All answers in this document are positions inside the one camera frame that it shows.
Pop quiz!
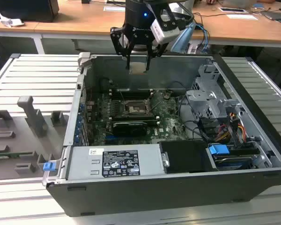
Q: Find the grey power supply unit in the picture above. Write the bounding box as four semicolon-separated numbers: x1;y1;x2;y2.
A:
67;144;170;181

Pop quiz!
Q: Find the CPU socket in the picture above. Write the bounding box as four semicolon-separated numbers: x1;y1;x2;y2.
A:
123;99;153;118

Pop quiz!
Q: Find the white framed tablet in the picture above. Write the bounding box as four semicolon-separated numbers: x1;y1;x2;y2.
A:
219;7;249;14

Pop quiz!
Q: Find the blue network cable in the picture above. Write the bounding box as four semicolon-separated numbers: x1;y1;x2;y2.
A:
193;22;211;54

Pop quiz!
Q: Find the thin black wire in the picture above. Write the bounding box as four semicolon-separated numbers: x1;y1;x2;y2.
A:
165;81;187;91

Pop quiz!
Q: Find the grey case release latch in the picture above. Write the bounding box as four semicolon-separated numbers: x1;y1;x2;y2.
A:
77;52;92;69

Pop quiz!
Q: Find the hard disk in blue carrier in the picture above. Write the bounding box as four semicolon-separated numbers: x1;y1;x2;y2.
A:
207;144;256;171

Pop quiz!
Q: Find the black looped wire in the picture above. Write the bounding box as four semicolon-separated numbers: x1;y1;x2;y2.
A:
177;120;213;142

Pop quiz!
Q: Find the black plastic air shroud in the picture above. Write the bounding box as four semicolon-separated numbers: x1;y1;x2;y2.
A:
158;139;218;174

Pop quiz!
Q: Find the open black PC case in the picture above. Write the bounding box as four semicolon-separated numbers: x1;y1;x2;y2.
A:
45;52;281;218

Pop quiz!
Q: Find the silver metal drive cage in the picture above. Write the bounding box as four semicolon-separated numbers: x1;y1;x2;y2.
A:
185;64;244;123

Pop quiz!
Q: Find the white faced wrist camera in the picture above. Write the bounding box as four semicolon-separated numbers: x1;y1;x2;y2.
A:
151;8;181;45

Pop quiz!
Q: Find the metal socket cover frame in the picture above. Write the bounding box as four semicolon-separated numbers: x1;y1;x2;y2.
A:
142;98;154;114

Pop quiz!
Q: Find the blue plastic latch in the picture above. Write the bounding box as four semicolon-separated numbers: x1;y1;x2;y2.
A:
43;161;56;172

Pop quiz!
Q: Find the green motherboard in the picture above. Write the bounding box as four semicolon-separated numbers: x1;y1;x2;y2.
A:
84;90;190;146

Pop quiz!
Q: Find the grey laptop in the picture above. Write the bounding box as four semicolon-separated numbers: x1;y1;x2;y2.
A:
261;10;281;22

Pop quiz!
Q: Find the wooden desk white frame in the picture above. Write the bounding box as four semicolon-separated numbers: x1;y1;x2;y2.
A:
0;0;281;55

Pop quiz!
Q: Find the crumpled white paper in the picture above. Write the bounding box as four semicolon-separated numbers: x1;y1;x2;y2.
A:
0;13;24;28

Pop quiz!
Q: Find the black box on desk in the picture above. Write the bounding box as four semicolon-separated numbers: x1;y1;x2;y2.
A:
0;0;59;23

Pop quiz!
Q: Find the grey parts rack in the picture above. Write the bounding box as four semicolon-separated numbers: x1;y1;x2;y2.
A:
0;95;70;181

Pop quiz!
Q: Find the white paper sheet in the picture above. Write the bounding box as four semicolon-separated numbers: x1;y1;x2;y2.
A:
226;14;259;21

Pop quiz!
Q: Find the white socket strip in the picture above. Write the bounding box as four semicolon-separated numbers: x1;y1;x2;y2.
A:
187;43;199;55

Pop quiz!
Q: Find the silver square CPU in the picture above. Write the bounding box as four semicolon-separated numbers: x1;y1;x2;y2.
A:
128;62;148;75

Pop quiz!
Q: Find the orange yellow wire bundle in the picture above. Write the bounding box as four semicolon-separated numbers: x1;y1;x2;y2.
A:
215;130;232;143
237;125;247;140

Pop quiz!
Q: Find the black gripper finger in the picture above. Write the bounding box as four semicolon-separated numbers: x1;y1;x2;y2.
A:
145;39;168;71
110;26;133;70

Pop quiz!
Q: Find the black graphics card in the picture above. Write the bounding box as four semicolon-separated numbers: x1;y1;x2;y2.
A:
111;120;148;138

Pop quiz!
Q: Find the green RAM stick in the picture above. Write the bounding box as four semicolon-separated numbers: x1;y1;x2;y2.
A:
0;152;35;158

